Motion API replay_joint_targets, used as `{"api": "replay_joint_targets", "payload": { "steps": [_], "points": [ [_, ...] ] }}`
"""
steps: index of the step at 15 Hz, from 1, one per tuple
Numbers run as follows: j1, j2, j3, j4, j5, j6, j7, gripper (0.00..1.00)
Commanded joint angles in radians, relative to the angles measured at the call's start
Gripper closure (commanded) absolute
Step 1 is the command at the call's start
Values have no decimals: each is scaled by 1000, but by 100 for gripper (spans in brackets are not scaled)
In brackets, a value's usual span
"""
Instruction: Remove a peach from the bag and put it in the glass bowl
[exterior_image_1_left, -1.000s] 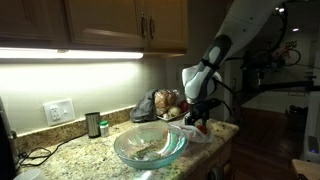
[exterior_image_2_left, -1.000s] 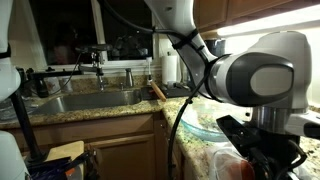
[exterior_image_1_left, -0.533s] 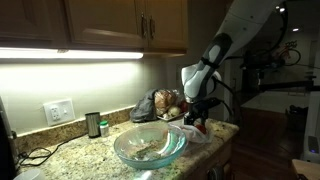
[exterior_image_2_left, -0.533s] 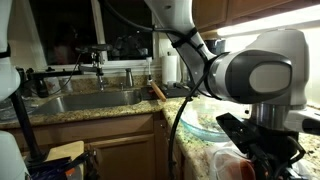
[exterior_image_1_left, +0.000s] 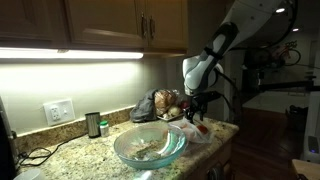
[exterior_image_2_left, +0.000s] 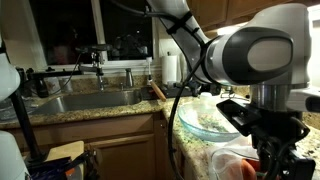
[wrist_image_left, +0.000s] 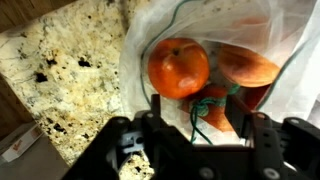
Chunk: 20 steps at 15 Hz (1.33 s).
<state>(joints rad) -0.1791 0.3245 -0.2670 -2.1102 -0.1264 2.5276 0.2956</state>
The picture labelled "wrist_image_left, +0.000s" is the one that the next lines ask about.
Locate clear plastic bag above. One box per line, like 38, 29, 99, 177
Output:
118, 0, 320, 146

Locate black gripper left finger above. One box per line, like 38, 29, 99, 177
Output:
61, 94, 168, 180

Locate round red-orange peach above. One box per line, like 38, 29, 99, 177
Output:
147, 37, 211, 100

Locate pale orange peach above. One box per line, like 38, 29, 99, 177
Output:
217, 44, 282, 88

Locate white cardboard box red print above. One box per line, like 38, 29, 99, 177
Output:
0, 123, 44, 163

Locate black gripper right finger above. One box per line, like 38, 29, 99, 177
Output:
225, 94, 320, 180

